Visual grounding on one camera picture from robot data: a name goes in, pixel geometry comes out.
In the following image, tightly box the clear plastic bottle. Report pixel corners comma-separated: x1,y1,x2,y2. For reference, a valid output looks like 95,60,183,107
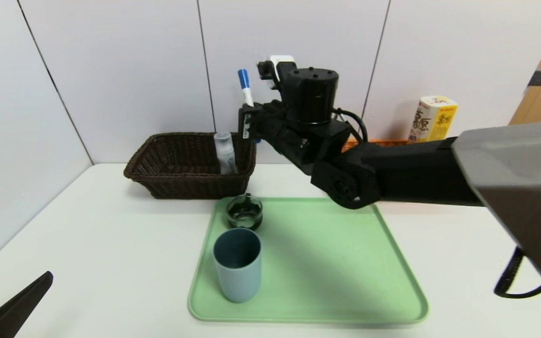
213,131,238,176

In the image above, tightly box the blue white marker pen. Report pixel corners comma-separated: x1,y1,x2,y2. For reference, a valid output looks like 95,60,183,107
238,69,262,144

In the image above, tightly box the blue grey plastic cup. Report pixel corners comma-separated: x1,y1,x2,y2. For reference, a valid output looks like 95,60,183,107
213,228,262,303

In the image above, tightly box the yellow snack box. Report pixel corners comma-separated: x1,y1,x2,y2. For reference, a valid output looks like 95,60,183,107
408,95,459,143

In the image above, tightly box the dark brown wicker basket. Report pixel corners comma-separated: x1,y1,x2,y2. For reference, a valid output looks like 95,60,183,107
123,132,257,200

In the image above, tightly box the orange wicker basket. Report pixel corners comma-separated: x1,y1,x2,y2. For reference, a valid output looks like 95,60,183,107
343,138,442,152

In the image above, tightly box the dark glass ashtray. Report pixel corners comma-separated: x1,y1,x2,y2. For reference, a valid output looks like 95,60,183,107
226,193,263,230

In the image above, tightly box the light green plastic tray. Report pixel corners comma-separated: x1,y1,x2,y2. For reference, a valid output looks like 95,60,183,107
187,196,430,324

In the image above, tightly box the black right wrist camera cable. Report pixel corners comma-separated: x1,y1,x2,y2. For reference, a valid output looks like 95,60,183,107
332,109,370,142

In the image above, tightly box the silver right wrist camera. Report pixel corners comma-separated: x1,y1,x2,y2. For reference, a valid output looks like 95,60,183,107
257,55,297,90

